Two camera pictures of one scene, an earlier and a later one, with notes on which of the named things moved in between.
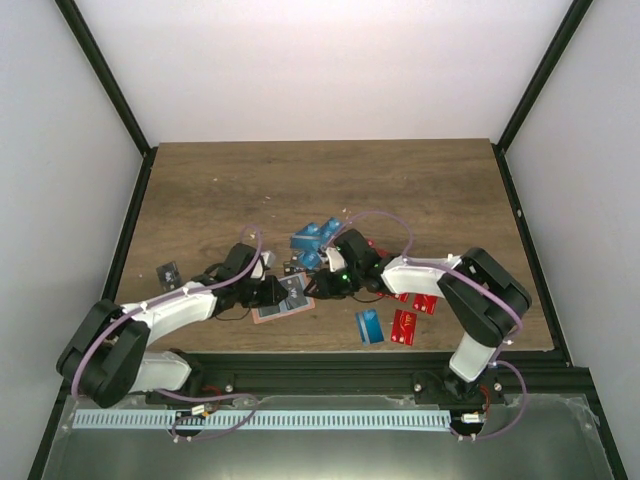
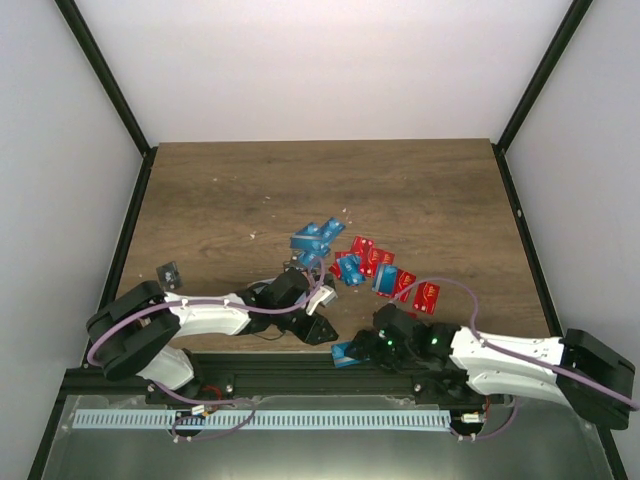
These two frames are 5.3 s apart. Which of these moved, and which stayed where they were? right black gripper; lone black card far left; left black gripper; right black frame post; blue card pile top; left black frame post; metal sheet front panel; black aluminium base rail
Moved: right black gripper; left black gripper
Stayed: left black frame post; black aluminium base rail; blue card pile top; metal sheet front panel; lone black card far left; right black frame post
